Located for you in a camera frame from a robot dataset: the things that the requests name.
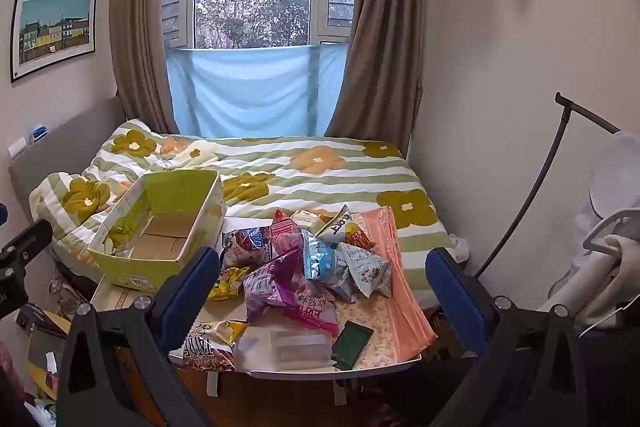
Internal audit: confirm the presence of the glass jar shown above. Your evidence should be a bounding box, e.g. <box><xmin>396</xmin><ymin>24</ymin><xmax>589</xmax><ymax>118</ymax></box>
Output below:
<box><xmin>50</xmin><ymin>279</ymin><xmax>92</xmax><ymax>319</ymax></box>

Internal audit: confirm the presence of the orange cream snack bag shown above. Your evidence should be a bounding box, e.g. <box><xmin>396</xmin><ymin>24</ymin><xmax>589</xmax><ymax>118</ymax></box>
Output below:
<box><xmin>290</xmin><ymin>209</ymin><xmax>327</xmax><ymax>231</ymax></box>

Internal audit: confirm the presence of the pink striped strawberry snack bag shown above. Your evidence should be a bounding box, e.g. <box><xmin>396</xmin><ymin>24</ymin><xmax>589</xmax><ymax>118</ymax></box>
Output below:
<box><xmin>270</xmin><ymin>208</ymin><xmax>306</xmax><ymax>258</ymax></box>

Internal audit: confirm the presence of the pale yellow snack bag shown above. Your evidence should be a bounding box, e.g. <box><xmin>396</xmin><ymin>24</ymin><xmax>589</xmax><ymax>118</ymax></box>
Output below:
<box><xmin>192</xmin><ymin>320</ymin><xmax>249</xmax><ymax>349</ymax></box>

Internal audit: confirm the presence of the clear plastic bag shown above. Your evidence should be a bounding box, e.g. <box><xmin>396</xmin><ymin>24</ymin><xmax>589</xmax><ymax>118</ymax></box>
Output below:
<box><xmin>234</xmin><ymin>324</ymin><xmax>337</xmax><ymax>374</ymax></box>

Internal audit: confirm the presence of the dark chocolate snack bag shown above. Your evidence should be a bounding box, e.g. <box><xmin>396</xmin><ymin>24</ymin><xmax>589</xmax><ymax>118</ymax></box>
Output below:
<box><xmin>221</xmin><ymin>227</ymin><xmax>274</xmax><ymax>269</ymax></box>

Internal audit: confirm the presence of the floral striped blanket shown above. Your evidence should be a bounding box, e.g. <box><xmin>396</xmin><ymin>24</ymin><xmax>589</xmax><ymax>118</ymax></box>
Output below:
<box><xmin>29</xmin><ymin>118</ymin><xmax>454</xmax><ymax>280</ymax></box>

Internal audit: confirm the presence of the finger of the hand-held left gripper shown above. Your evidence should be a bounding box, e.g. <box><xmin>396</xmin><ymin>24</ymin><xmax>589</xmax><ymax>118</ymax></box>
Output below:
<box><xmin>0</xmin><ymin>219</ymin><xmax>54</xmax><ymax>268</ymax></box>

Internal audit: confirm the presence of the silver snack bag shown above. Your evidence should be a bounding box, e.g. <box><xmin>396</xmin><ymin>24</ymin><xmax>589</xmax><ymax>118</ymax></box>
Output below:
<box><xmin>337</xmin><ymin>242</ymin><xmax>394</xmax><ymax>299</ymax></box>

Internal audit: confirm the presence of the black cable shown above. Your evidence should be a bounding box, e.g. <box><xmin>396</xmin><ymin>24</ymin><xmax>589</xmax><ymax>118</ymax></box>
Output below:
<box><xmin>472</xmin><ymin>92</ymin><xmax>622</xmax><ymax>279</ymax></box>

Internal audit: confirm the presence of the green bear paper bag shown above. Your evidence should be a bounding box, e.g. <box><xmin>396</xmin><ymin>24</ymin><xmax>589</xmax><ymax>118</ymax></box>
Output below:
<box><xmin>87</xmin><ymin>169</ymin><xmax>227</xmax><ymax>292</ymax></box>

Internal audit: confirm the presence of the framed houses picture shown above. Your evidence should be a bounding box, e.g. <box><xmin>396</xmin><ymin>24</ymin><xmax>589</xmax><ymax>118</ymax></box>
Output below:
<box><xmin>10</xmin><ymin>0</ymin><xmax>98</xmax><ymax>84</ymax></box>

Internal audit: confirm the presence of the light blue cloth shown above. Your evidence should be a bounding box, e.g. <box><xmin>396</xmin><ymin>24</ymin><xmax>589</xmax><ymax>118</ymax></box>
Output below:
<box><xmin>165</xmin><ymin>44</ymin><xmax>349</xmax><ymax>139</ymax></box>

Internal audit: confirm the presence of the brown striped snack bag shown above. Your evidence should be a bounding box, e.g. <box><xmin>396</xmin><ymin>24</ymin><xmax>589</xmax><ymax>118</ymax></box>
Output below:
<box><xmin>179</xmin><ymin>336</ymin><xmax>237</xmax><ymax>372</ymax></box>

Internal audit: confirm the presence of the dark purple box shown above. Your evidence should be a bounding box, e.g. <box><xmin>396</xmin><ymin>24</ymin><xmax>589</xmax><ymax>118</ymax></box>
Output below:
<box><xmin>15</xmin><ymin>303</ymin><xmax>69</xmax><ymax>338</ymax></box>

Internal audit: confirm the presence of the white clothes hanger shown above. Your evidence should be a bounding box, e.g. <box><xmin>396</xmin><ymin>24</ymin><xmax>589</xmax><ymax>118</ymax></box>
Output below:
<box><xmin>581</xmin><ymin>213</ymin><xmax>640</xmax><ymax>254</ymax></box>

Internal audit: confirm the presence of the grey headboard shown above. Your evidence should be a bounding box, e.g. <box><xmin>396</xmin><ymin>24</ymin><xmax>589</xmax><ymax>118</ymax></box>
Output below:
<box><xmin>7</xmin><ymin>97</ymin><xmax>126</xmax><ymax>228</ymax></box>

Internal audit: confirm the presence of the peach floral cloth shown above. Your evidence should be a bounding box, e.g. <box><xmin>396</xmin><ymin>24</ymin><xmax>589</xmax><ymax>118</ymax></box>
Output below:
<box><xmin>336</xmin><ymin>206</ymin><xmax>439</xmax><ymax>370</ymax></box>

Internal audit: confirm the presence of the pink red-print snack bag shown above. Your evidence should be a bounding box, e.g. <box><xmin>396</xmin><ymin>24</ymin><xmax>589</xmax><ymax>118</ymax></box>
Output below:
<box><xmin>282</xmin><ymin>279</ymin><xmax>342</xmax><ymax>334</ymax></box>

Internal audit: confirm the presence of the white yellow sticks snack bag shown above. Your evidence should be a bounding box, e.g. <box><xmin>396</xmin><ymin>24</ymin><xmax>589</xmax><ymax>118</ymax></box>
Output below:
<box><xmin>315</xmin><ymin>205</ymin><xmax>376</xmax><ymax>251</ymax></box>

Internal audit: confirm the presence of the brown curtain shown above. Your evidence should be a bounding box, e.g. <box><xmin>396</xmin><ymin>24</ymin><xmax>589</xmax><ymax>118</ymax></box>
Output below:
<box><xmin>110</xmin><ymin>0</ymin><xmax>182</xmax><ymax>136</ymax></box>
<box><xmin>325</xmin><ymin>0</ymin><xmax>427</xmax><ymax>158</ymax></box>

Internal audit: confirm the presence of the yellow paper bag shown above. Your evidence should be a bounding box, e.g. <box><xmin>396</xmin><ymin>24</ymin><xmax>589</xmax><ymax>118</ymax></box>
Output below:
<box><xmin>26</xmin><ymin>332</ymin><xmax>67</xmax><ymax>402</ymax></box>

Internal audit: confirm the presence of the pile of white clothes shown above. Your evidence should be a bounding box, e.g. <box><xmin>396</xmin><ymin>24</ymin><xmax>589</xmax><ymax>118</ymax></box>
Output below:
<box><xmin>536</xmin><ymin>129</ymin><xmax>640</xmax><ymax>339</ymax></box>

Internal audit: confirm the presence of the yellow gold snack bag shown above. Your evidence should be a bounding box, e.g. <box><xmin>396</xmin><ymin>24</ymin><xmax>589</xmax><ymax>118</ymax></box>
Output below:
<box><xmin>207</xmin><ymin>267</ymin><xmax>251</xmax><ymax>302</ymax></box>

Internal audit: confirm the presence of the light blue snack bag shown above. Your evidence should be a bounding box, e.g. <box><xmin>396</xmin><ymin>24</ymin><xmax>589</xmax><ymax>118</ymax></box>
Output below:
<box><xmin>301</xmin><ymin>229</ymin><xmax>357</xmax><ymax>304</ymax></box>

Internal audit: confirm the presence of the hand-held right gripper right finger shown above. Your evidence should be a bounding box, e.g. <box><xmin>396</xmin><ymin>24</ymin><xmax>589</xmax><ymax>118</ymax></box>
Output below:
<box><xmin>426</xmin><ymin>248</ymin><xmax>588</xmax><ymax>427</ymax></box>

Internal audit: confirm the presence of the purple snack bag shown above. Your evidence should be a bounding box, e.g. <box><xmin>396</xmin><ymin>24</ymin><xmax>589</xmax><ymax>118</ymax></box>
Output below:
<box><xmin>242</xmin><ymin>249</ymin><xmax>302</xmax><ymax>324</ymax></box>

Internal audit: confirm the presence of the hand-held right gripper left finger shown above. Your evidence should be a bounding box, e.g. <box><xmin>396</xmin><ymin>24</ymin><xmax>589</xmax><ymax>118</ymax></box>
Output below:
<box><xmin>59</xmin><ymin>247</ymin><xmax>221</xmax><ymax>427</ymax></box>

